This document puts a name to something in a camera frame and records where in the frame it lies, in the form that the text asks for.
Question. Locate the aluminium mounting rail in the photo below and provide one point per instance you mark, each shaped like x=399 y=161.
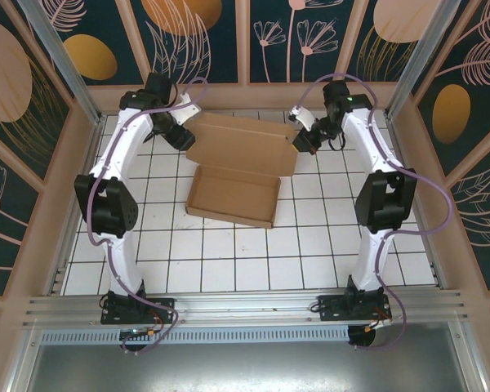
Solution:
x=245 y=304

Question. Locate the brown cardboard box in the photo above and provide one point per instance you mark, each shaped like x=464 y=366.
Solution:
x=232 y=196

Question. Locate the aluminium side rail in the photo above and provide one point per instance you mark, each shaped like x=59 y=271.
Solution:
x=395 y=139
x=58 y=271

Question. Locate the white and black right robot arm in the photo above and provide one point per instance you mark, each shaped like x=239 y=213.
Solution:
x=369 y=261

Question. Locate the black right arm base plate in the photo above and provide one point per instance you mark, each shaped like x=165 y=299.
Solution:
x=328 y=310

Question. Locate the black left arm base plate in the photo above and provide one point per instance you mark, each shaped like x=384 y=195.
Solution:
x=163 y=304

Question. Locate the grey metal sheet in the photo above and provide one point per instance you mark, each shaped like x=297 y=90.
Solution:
x=245 y=367

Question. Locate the aluminium corner post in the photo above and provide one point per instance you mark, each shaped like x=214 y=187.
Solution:
x=61 y=53
x=420 y=49

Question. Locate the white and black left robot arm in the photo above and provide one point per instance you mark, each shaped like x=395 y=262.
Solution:
x=124 y=261

